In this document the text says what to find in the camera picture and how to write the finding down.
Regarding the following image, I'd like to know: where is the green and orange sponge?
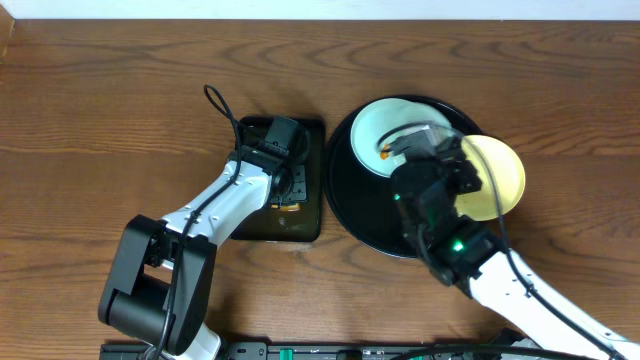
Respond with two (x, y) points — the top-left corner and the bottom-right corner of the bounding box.
(271, 203), (300, 212)

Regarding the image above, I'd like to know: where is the yellow plate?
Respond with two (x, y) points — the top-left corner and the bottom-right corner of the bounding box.
(455, 135), (526, 221)

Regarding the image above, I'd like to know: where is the light blue plate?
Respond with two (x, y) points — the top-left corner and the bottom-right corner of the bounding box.
(350, 98), (451, 178)

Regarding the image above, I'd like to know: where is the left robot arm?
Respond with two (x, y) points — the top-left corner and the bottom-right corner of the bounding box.
(98, 116), (311, 359)

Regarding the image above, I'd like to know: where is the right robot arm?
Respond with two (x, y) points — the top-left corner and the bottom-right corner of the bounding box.
(376, 123), (639, 359)

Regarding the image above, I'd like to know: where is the black rectangular water tray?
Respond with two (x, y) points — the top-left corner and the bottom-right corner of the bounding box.
(231, 118), (326, 242)

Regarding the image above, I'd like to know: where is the round black serving tray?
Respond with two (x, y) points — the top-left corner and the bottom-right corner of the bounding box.
(323, 94), (489, 260)

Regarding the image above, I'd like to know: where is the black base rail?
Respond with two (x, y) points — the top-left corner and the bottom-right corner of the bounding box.
(98, 340), (551, 360)

